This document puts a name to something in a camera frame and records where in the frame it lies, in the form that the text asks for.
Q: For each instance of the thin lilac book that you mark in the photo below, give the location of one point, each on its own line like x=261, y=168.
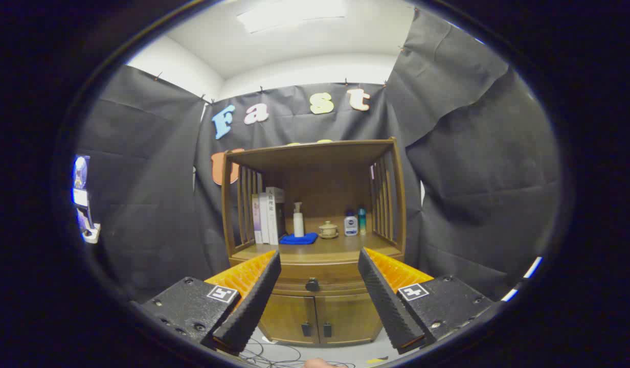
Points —
x=256, y=220

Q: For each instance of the thin white book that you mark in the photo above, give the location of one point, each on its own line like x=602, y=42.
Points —
x=264, y=220

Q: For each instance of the beige lidded teacup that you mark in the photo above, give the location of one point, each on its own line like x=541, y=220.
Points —
x=328, y=230

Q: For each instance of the white bottle with blue cap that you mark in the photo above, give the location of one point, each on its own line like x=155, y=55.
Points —
x=351, y=226

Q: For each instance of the wooden cabinet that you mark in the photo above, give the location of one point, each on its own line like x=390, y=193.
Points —
x=315, y=153

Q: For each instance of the thick white book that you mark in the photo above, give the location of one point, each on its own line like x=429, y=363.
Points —
x=274, y=214

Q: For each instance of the yellow floor tape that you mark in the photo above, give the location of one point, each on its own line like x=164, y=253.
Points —
x=376, y=360

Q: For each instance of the wooden cabinet door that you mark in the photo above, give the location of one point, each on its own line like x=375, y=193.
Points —
x=351, y=317
x=287, y=317

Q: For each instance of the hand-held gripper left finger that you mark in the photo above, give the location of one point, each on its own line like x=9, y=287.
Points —
x=256, y=301

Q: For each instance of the wooden drawer with black knob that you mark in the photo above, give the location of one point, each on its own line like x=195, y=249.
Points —
x=325, y=272

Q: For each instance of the teal slim bottle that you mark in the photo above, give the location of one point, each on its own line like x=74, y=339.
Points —
x=362, y=222

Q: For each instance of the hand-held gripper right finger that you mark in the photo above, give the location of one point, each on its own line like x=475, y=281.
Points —
x=384, y=301

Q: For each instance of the wooden countertop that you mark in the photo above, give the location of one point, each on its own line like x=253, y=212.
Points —
x=335, y=249

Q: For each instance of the blue folded cloth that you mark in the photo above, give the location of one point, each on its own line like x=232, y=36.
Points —
x=297, y=239

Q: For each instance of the white pump bottle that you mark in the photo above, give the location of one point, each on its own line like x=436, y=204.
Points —
x=298, y=225

